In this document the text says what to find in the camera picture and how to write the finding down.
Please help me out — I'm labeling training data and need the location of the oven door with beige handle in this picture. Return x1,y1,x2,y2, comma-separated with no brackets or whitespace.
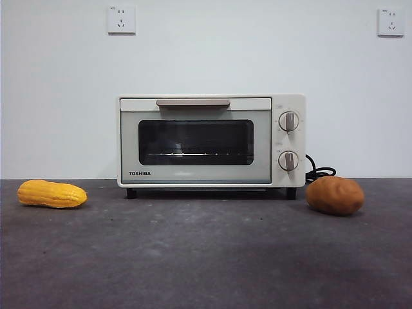
119,97,272,185

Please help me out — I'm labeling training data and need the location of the brown potato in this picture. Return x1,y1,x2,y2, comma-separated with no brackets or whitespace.
305,175,365,216

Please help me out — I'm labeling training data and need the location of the beige oven knob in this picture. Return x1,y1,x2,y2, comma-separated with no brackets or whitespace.
278,111,301,133
277,150,300,178

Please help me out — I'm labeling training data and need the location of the cream toaster oven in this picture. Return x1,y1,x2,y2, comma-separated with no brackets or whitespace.
117,93,306,200

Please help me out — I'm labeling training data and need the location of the yellow corn cob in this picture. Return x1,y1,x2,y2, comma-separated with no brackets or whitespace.
17,179,88,209

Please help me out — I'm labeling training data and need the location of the metal wire oven rack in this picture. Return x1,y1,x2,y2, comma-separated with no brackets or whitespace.
146,151,246,159

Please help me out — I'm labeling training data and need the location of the black oven power cable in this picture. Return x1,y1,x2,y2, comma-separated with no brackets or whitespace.
304,153,337,182

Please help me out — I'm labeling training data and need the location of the white wall socket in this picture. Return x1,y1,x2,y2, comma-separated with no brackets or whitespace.
377,8,406,38
107,5,136,35

